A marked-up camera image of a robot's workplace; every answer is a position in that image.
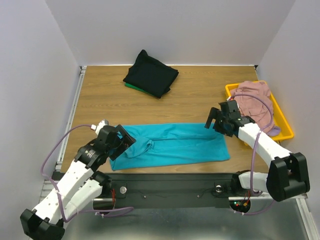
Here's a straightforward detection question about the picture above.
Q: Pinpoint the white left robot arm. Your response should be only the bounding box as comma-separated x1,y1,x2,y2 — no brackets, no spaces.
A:
20,120,136,240

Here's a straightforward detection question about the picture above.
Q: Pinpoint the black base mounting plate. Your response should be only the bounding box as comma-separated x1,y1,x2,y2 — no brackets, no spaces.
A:
93,173,248,210

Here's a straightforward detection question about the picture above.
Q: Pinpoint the pink t shirt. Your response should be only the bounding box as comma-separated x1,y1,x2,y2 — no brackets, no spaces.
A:
230,81,276,134

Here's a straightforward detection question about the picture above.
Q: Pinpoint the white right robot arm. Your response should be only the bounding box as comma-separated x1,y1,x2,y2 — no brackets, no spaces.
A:
205,100,310,202

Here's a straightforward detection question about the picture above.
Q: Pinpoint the folded green t shirt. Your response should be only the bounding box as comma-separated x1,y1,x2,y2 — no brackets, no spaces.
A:
124,83,149,94

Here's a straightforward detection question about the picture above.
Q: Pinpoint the turquoise t shirt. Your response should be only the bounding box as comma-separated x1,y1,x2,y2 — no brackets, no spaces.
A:
110,123,230,171

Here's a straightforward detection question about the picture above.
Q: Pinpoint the folded black t shirt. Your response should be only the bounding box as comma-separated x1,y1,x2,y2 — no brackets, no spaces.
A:
123,49,179,99

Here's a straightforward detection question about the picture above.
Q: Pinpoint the lavender t shirt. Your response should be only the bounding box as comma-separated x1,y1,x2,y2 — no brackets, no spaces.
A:
266,125,281,137

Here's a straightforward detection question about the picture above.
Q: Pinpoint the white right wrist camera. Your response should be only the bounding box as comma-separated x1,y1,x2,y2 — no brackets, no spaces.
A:
226,97,236,102

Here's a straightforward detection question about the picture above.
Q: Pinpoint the aluminium front frame rail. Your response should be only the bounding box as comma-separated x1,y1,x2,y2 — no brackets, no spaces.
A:
39,180,308,202

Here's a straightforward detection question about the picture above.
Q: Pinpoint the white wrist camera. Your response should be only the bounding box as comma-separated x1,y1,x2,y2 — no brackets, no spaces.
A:
90,119,109,135
226,97,236,102

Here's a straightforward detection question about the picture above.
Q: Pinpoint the aluminium left side rail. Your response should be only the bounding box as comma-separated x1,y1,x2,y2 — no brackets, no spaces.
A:
52,65,87,176

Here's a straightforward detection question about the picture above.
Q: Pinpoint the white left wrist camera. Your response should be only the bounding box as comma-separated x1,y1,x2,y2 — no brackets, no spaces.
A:
90,119,109,135

